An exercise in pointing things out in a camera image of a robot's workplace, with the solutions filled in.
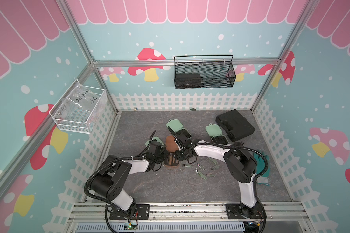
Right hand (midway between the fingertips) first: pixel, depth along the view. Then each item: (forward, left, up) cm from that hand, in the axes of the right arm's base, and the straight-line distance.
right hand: (178, 157), depth 94 cm
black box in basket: (+39, -8, +31) cm, 51 cm away
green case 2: (+26, +1, +1) cm, 26 cm away
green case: (+13, +15, +3) cm, 20 cm away
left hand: (+1, +5, +1) cm, 5 cm away
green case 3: (+22, -28, -2) cm, 36 cm away
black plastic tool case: (+22, -41, +6) cm, 47 cm away
